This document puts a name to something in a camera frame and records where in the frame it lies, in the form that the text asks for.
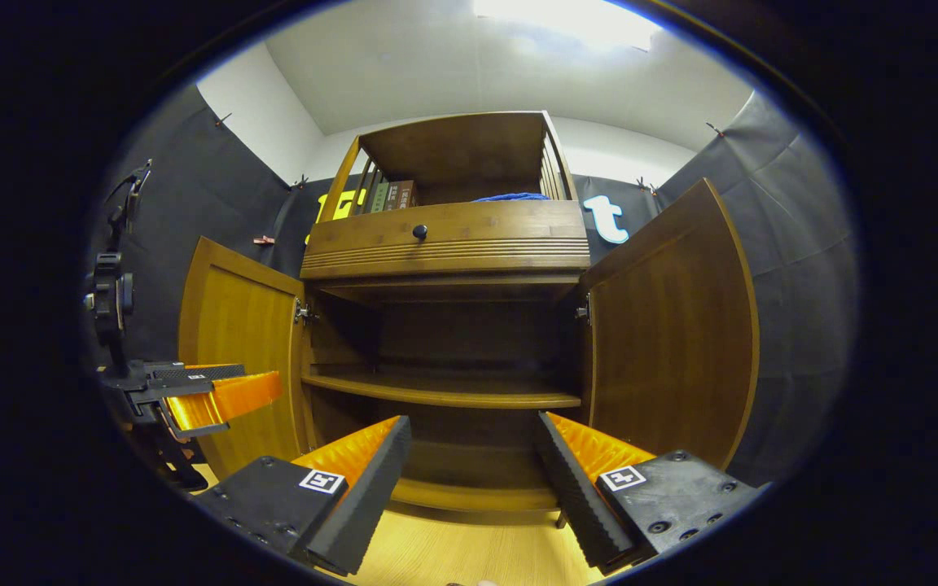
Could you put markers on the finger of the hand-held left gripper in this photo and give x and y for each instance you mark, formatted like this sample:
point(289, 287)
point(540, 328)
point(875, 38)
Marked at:
point(233, 397)
point(200, 373)

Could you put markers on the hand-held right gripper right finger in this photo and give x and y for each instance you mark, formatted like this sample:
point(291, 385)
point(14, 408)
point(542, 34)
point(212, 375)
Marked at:
point(571, 496)

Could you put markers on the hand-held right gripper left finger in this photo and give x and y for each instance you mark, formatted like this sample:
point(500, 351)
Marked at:
point(371, 492)

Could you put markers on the wooden shoe cabinet door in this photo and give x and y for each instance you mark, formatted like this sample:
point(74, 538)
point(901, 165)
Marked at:
point(241, 317)
point(672, 342)

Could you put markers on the wooden cabinet shelf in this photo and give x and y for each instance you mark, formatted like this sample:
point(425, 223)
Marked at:
point(444, 392)

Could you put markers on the wooden cabinet drawer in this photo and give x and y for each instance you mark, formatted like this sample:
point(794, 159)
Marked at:
point(501, 232)

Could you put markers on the copper cloth clip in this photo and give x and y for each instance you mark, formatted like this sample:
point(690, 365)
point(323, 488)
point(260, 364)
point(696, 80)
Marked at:
point(264, 240)

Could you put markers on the small backdrop clip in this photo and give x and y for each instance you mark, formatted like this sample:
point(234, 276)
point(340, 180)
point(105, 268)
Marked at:
point(715, 129)
point(301, 181)
point(646, 186)
point(223, 120)

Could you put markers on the green book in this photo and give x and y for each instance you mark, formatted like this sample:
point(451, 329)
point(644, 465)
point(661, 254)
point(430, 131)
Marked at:
point(378, 198)

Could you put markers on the brown book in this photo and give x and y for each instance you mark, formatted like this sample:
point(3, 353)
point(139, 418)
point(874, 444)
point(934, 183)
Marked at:
point(402, 195)

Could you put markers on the blue cloth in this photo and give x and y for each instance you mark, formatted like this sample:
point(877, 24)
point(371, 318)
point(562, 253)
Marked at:
point(510, 197)

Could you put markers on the black backdrop cloth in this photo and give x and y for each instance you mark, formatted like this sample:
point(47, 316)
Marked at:
point(795, 285)

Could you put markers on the ceiling light panel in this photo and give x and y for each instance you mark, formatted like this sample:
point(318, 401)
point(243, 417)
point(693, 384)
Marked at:
point(567, 20)

